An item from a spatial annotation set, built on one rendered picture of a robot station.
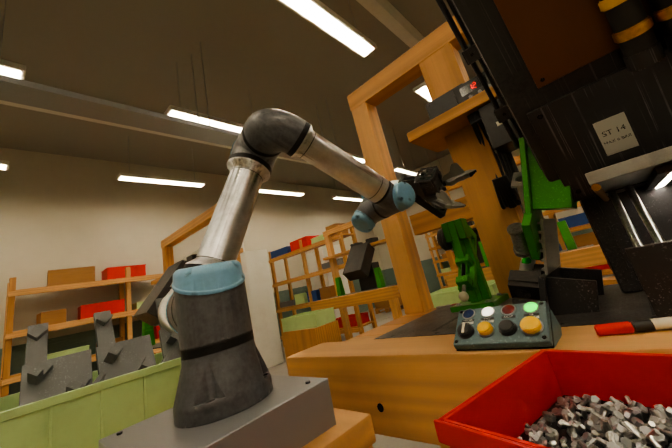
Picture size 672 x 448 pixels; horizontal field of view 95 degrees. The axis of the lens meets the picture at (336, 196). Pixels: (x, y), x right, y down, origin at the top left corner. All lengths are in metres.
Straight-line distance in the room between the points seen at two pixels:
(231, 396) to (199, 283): 0.17
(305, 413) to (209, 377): 0.15
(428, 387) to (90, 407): 0.74
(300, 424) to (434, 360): 0.26
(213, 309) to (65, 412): 0.51
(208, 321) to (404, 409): 0.40
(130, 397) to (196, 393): 0.46
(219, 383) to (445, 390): 0.38
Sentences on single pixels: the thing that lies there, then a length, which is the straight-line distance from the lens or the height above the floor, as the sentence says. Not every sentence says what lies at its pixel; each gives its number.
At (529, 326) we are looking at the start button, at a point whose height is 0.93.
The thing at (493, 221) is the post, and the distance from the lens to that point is 1.19.
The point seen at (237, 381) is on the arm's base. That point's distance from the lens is 0.56.
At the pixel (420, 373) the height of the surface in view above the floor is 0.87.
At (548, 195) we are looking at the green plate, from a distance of 0.79.
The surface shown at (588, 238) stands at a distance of 7.76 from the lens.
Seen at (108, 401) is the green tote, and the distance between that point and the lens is 1.01.
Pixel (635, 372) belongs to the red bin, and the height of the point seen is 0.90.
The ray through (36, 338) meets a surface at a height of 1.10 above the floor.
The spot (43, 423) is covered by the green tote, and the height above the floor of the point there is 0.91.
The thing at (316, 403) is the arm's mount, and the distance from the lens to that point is 0.56.
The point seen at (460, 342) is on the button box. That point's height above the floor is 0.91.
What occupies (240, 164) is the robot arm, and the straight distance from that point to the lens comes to 0.81.
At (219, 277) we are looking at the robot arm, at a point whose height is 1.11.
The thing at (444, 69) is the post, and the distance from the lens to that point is 1.38.
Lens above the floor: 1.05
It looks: 16 degrees up
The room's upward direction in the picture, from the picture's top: 13 degrees counter-clockwise
